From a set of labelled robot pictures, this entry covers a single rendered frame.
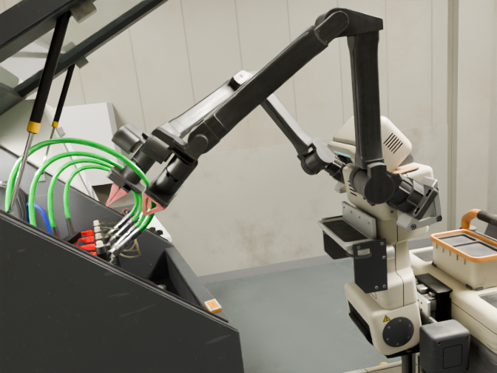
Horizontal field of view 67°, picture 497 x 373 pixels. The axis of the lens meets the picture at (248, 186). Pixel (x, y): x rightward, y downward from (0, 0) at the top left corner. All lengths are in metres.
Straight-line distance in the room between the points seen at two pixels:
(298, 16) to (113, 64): 1.45
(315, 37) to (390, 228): 0.62
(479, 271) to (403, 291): 0.26
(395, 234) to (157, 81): 2.25
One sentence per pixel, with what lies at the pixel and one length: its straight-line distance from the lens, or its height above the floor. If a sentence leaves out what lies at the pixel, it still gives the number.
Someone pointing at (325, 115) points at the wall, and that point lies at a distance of 3.20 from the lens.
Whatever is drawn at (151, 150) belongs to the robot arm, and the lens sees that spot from 0.87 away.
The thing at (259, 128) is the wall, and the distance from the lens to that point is 3.06.
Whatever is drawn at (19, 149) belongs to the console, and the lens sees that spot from 1.46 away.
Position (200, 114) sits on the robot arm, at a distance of 1.18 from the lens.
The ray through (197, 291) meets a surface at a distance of 1.13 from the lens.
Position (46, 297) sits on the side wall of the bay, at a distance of 0.81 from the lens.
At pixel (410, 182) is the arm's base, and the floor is 1.23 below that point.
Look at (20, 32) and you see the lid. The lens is 0.74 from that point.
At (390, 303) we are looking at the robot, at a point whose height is 0.83.
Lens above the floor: 1.46
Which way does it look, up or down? 13 degrees down
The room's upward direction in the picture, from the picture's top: 6 degrees counter-clockwise
